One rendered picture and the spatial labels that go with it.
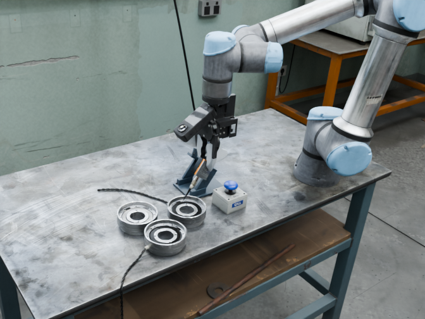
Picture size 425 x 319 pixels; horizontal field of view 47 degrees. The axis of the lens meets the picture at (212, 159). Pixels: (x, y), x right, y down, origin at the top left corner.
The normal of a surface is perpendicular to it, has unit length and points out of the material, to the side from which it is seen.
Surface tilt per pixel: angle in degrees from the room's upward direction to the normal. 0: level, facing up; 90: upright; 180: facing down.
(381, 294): 0
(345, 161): 98
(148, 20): 90
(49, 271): 0
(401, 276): 0
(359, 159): 98
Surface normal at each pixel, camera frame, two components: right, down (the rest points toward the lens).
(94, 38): 0.60, 0.42
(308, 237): 0.07, -0.87
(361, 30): -0.80, 0.24
